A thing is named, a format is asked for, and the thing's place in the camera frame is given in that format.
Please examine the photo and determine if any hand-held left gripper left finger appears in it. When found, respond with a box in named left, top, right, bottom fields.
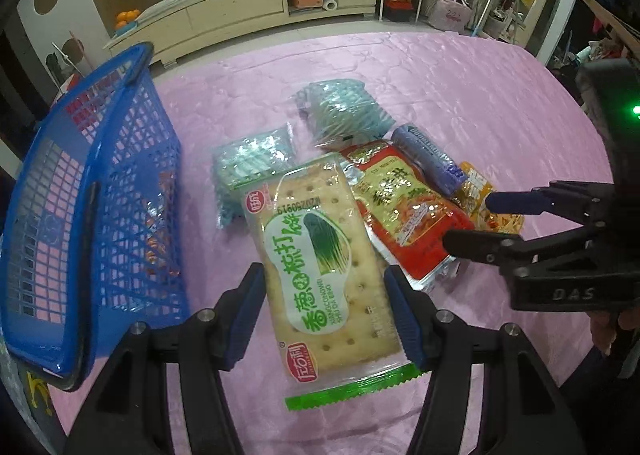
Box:
left=65, top=262, right=268, bottom=455

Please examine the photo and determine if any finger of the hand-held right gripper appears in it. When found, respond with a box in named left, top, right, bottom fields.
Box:
left=442, top=225, right=608, bottom=281
left=485, top=180, right=617, bottom=228

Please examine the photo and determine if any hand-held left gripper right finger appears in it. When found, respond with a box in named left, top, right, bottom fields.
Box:
left=382, top=264, right=588, bottom=455

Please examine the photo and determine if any small yellow snack packet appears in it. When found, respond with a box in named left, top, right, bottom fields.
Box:
left=450, top=161, right=526, bottom=236

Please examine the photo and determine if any large red snack packet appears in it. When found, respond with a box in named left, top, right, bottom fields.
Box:
left=340, top=139, right=476, bottom=293

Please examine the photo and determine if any green cracker packet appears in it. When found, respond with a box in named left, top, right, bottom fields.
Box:
left=242, top=154, right=426, bottom=413

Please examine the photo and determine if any small purple snack packet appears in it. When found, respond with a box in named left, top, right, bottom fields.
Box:
left=391, top=124, right=468, bottom=197

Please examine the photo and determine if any teal striped snack packet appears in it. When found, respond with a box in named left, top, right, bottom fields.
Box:
left=292, top=78, right=393, bottom=148
left=210, top=122, right=296, bottom=231

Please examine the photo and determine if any blue plastic basket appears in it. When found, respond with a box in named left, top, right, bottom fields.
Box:
left=0, top=41, right=192, bottom=392

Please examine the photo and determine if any person's right hand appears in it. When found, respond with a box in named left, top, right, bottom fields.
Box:
left=590, top=310, right=625, bottom=351

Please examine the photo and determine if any orange snack packet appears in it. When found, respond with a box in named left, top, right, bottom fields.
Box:
left=145, top=170, right=181, bottom=281

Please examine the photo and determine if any pink quilted tablecloth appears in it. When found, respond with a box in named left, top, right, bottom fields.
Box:
left=50, top=30, right=631, bottom=455

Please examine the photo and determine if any clothes drying rack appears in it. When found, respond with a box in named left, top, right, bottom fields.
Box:
left=575, top=0, right=640, bottom=71

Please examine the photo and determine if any pink bag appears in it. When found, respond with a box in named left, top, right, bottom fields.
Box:
left=429, top=0, right=473, bottom=32

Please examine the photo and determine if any beige TV cabinet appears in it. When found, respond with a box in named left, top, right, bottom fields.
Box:
left=102, top=0, right=381, bottom=68

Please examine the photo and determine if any pile of oranges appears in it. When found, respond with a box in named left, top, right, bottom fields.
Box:
left=114, top=9, right=142, bottom=31

